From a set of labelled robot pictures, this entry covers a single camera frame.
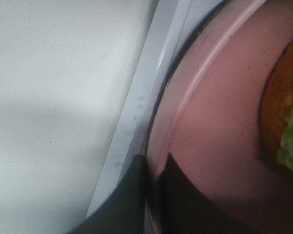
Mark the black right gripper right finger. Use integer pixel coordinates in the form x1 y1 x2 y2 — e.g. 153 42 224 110
161 154 234 234

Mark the burger with lettuce and cheese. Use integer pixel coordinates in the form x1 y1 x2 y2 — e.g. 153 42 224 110
260 40 293 173

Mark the pink round plate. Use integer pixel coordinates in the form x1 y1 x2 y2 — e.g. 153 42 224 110
146 0 293 234

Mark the white microwave oven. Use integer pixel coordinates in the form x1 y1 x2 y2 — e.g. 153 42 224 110
85 0 225 234

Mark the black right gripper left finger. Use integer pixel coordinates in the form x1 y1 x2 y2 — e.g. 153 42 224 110
71 155 147 234

